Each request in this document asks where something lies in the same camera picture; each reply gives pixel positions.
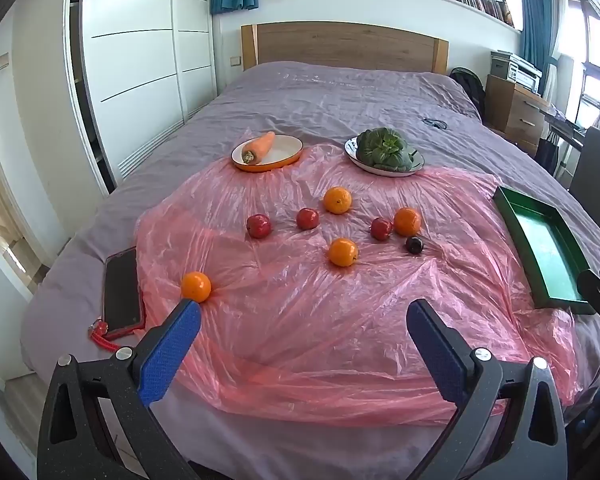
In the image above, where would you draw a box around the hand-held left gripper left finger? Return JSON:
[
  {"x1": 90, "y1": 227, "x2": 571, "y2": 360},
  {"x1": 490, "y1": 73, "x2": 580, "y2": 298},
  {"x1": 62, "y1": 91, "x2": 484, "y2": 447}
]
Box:
[{"x1": 37, "y1": 299, "x2": 203, "y2": 480}]

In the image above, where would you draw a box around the green rectangular tray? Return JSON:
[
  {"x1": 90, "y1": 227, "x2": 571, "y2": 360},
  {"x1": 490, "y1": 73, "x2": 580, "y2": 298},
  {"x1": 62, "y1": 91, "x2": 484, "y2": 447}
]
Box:
[{"x1": 493, "y1": 186, "x2": 598, "y2": 316}]

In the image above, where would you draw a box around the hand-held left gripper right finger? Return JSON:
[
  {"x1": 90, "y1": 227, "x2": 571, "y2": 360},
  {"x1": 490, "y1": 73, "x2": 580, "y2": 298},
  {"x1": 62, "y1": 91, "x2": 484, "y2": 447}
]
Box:
[{"x1": 405, "y1": 299, "x2": 568, "y2": 480}]

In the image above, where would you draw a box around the wooden headboard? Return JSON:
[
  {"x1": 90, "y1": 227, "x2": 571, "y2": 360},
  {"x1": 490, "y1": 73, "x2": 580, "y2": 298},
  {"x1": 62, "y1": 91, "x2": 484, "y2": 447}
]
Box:
[{"x1": 241, "y1": 22, "x2": 450, "y2": 77}]

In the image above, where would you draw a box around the bed with grey cover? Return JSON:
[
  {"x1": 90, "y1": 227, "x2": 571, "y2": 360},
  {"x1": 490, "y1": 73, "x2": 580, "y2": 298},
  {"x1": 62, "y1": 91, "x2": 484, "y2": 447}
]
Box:
[{"x1": 22, "y1": 60, "x2": 600, "y2": 480}]

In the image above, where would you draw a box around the wooden dresser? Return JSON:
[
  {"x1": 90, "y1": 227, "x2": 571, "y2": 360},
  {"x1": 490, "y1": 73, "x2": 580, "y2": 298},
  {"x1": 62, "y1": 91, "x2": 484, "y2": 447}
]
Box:
[{"x1": 482, "y1": 74, "x2": 551, "y2": 153}]

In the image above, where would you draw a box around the carrot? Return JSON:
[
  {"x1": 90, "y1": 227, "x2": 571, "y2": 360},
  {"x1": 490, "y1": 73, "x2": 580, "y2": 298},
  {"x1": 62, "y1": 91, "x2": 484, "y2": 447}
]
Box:
[{"x1": 241, "y1": 131, "x2": 277, "y2": 166}]

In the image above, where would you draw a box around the smartphone in red case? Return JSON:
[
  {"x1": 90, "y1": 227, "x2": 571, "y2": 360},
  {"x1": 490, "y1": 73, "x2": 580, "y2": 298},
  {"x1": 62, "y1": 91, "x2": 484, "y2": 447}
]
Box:
[{"x1": 102, "y1": 246, "x2": 146, "y2": 341}]

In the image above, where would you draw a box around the pink plastic sheet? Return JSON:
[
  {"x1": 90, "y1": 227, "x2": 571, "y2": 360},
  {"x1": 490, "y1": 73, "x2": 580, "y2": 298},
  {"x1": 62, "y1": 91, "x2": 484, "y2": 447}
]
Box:
[{"x1": 134, "y1": 142, "x2": 581, "y2": 428}]

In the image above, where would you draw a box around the red apple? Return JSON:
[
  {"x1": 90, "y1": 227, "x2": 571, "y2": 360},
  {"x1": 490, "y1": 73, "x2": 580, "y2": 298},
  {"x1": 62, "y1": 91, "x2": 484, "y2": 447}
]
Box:
[
  {"x1": 246, "y1": 213, "x2": 273, "y2": 239},
  {"x1": 370, "y1": 217, "x2": 395, "y2": 241},
  {"x1": 296, "y1": 207, "x2": 320, "y2": 231}
]

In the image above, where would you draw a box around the white round plate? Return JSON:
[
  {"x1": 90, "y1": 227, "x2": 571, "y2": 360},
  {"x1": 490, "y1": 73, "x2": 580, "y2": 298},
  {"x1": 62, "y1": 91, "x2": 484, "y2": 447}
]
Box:
[{"x1": 344, "y1": 135, "x2": 426, "y2": 177}]

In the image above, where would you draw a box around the orange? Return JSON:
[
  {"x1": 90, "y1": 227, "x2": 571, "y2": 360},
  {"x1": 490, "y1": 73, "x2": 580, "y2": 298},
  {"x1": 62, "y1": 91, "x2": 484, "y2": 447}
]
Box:
[
  {"x1": 393, "y1": 207, "x2": 423, "y2": 237},
  {"x1": 181, "y1": 271, "x2": 212, "y2": 304},
  {"x1": 323, "y1": 186, "x2": 353, "y2": 215},
  {"x1": 328, "y1": 238, "x2": 359, "y2": 268}
]

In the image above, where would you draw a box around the grey printer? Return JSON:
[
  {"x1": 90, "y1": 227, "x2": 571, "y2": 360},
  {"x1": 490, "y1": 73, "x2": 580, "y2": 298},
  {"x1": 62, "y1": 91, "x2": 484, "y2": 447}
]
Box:
[{"x1": 490, "y1": 50, "x2": 543, "y2": 93}]

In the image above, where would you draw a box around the grey chair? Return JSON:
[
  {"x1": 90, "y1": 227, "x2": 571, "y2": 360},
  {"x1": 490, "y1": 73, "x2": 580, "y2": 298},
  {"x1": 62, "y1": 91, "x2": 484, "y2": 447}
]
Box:
[{"x1": 570, "y1": 126, "x2": 600, "y2": 241}]

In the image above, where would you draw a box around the white wardrobe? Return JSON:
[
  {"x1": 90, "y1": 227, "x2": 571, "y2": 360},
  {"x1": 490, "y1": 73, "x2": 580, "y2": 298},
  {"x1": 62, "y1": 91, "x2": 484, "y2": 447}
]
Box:
[{"x1": 65, "y1": 0, "x2": 218, "y2": 196}]

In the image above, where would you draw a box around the red braided lanyard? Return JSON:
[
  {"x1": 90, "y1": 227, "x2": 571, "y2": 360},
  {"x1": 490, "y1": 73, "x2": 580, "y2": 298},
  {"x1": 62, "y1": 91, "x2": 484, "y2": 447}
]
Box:
[{"x1": 87, "y1": 317, "x2": 141, "y2": 358}]

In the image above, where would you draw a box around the black backpack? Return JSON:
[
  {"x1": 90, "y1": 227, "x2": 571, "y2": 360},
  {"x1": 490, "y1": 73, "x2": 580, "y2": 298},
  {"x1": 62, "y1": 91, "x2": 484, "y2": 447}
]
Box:
[{"x1": 450, "y1": 66, "x2": 487, "y2": 121}]

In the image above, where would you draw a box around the green leafy vegetable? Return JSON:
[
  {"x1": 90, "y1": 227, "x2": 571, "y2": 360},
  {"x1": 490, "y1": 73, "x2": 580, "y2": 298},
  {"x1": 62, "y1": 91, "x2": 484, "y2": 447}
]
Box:
[{"x1": 356, "y1": 127, "x2": 421, "y2": 171}]

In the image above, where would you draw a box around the orange oval dish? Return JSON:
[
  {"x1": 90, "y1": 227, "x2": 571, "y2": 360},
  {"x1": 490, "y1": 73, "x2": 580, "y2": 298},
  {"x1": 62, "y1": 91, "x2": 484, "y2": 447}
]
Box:
[{"x1": 231, "y1": 135, "x2": 304, "y2": 173}]

